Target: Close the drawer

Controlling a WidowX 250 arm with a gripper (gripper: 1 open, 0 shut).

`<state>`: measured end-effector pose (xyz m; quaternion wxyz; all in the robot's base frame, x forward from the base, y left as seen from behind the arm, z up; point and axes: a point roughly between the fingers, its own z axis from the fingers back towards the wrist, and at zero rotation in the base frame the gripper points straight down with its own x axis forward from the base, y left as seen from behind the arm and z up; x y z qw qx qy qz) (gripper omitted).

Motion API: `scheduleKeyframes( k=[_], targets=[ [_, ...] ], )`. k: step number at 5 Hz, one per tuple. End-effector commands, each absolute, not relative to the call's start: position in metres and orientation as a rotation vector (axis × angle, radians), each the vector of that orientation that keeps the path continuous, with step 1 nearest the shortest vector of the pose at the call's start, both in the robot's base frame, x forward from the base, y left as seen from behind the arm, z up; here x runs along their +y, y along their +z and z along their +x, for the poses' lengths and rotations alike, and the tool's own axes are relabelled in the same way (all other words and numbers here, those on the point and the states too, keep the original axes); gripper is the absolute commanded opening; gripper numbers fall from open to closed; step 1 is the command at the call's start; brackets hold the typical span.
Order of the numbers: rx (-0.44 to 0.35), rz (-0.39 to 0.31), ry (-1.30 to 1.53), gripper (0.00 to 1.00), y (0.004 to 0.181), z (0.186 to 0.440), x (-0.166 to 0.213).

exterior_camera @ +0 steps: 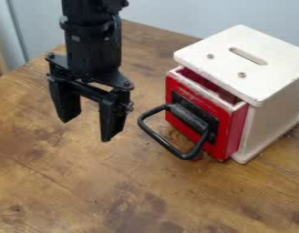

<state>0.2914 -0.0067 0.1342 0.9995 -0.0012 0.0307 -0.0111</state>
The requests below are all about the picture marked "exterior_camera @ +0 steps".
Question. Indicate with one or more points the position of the red drawer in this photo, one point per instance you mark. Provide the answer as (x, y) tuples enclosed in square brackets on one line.
[(220, 108)]

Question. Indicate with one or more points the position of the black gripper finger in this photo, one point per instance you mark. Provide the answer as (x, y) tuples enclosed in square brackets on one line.
[(66, 100), (114, 111)]

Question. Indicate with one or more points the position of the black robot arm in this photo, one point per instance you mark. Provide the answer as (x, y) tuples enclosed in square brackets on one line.
[(93, 11)]

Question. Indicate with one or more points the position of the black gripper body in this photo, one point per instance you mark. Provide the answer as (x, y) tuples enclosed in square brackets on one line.
[(89, 68)]

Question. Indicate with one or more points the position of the white wooden drawer cabinet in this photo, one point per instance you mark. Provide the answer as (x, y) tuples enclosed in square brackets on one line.
[(257, 67)]

